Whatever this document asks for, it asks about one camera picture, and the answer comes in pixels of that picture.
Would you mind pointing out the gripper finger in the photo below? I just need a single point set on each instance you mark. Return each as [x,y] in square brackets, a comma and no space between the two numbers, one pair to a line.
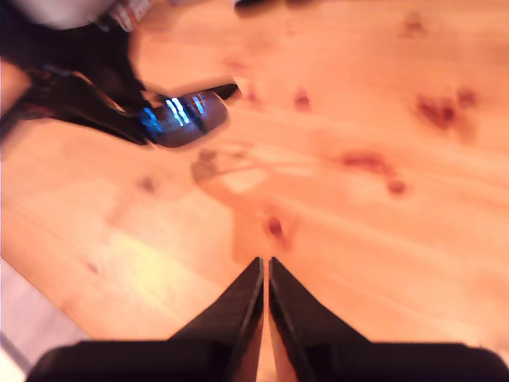
[234,318]
[71,99]
[298,318]
[119,71]

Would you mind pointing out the arm pale camera box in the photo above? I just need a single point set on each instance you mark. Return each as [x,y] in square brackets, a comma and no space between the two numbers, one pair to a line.
[67,12]

